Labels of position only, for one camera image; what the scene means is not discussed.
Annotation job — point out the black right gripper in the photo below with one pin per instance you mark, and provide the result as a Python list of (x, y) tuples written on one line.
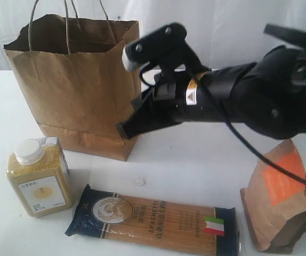
[(169, 104)]

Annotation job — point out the millet bottle with white cap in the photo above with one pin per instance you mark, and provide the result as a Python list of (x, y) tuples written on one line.
[(38, 173)]

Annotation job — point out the white pebble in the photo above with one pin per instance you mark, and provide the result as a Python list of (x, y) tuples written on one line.
[(140, 181)]

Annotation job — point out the brown paper shopping bag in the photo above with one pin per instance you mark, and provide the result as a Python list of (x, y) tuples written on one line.
[(71, 74)]

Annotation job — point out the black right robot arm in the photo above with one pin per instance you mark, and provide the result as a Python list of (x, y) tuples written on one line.
[(268, 96)]

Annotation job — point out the kraft pouch with orange label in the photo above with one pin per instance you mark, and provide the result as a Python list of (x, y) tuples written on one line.
[(275, 210)]

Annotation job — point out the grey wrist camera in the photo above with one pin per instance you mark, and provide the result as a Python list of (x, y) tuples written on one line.
[(165, 47)]

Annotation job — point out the spaghetti package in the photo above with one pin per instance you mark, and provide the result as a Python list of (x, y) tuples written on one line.
[(157, 223)]

